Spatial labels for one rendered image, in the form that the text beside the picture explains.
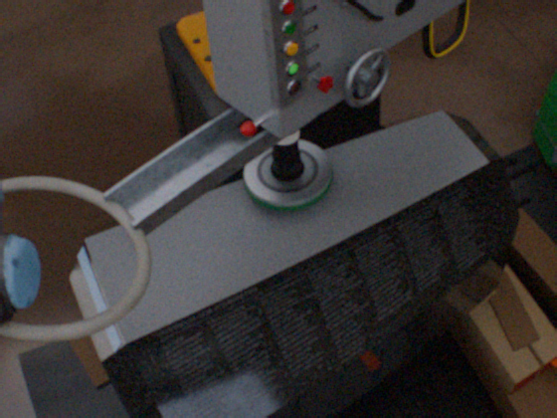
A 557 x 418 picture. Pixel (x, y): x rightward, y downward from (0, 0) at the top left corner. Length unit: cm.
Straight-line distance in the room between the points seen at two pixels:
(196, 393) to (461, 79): 230
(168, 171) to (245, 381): 52
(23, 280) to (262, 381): 96
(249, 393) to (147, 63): 234
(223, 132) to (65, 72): 233
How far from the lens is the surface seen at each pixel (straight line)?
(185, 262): 174
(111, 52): 390
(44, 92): 381
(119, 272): 176
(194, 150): 161
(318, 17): 142
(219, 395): 171
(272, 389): 174
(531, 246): 271
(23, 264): 89
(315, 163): 182
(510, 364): 228
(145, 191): 155
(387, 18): 164
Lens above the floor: 223
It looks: 50 degrees down
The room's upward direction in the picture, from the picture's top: 6 degrees counter-clockwise
